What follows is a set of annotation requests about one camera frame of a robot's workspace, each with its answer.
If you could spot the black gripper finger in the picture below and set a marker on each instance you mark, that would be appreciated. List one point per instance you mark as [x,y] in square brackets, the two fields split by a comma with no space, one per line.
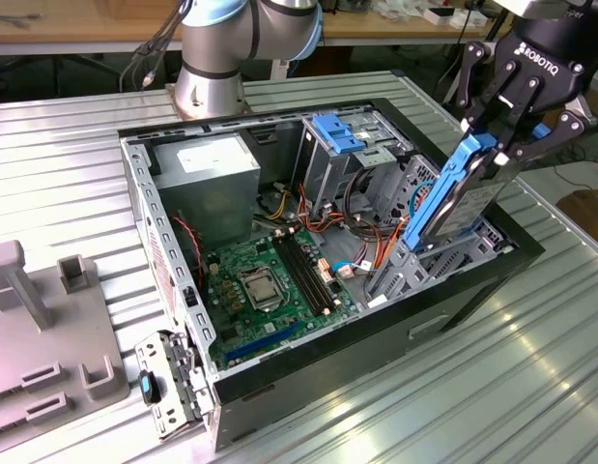
[477,87]
[569,125]

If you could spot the hard disk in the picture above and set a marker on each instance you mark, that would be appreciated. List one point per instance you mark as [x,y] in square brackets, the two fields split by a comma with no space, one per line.
[467,212]

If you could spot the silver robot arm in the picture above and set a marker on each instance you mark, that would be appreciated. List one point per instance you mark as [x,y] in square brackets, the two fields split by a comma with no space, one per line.
[207,48]

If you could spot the metal disk bay cage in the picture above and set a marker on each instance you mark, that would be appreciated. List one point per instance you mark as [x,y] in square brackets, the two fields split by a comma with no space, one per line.
[424,276]

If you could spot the plain white box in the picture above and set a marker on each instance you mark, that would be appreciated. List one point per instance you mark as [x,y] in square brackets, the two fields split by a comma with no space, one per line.
[467,20]

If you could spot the white box with black lid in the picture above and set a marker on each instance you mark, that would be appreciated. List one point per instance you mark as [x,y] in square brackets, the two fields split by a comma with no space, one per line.
[438,14]

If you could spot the small brown cardboard box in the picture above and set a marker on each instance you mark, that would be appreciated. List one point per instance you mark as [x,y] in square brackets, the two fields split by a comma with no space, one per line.
[588,212]

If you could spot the blue plastic drive latch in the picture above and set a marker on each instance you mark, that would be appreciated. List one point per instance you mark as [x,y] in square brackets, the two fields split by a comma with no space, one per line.
[337,135]

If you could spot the metal optical drive cage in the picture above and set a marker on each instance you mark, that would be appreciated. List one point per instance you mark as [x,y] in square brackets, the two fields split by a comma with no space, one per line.
[322,169]

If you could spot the white adapter box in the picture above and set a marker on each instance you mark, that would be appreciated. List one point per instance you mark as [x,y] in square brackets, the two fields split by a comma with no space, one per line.
[279,70]

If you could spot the black RAM slots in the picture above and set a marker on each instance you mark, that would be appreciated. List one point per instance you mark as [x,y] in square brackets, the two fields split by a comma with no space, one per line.
[303,273]

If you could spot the open black PC case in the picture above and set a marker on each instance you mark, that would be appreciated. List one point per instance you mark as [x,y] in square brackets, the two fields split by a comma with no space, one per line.
[376,357]

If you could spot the grey power supply unit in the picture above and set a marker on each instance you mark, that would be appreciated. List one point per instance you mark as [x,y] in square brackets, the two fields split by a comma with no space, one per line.
[207,193]

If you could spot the CPU socket with silver CPU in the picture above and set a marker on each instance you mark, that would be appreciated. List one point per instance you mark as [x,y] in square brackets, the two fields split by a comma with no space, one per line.
[260,290]

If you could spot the green motherboard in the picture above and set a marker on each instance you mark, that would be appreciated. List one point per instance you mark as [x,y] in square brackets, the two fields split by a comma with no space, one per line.
[284,324]

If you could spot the blue expansion slot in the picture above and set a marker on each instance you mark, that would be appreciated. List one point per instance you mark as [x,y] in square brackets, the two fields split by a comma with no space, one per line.
[260,344]

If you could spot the black office chair base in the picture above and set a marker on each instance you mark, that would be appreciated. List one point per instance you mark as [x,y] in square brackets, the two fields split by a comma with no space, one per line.
[86,65]

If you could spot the long wooden desk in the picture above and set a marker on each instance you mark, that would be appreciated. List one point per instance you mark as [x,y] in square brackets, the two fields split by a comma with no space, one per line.
[86,29]

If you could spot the black latch with blue mark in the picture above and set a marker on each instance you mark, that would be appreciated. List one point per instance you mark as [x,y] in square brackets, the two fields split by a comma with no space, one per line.
[146,386]

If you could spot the grey parts rack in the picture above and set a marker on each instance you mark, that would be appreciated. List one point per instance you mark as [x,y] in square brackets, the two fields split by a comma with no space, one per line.
[47,348]

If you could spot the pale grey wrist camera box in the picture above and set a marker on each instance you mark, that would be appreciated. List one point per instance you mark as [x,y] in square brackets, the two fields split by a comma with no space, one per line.
[525,6]

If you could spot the square brown base plate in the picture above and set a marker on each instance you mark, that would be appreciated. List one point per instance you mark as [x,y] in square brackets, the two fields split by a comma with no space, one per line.
[172,99]

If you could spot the hinged metal slot bracket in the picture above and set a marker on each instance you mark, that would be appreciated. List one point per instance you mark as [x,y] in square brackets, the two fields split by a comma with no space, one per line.
[153,353]

